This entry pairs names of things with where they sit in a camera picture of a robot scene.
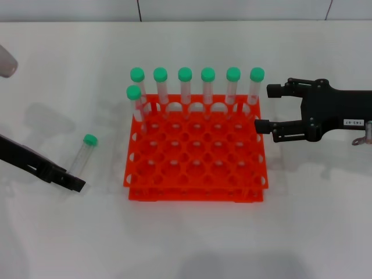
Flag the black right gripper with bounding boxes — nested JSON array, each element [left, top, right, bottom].
[[254, 77, 372, 143]]

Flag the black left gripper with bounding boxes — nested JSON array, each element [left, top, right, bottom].
[[0, 133, 87, 193]]

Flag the green-capped tube black graduations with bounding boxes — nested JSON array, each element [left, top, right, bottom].
[[67, 134, 98, 175]]

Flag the green-capped tube red markings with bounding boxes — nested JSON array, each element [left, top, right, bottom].
[[201, 67, 216, 120], [177, 67, 193, 117], [126, 85, 148, 133], [225, 67, 241, 117], [153, 67, 170, 117], [129, 67, 149, 131], [246, 67, 265, 117]]

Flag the orange plastic test tube rack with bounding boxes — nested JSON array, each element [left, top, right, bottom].
[[122, 93, 270, 203]]

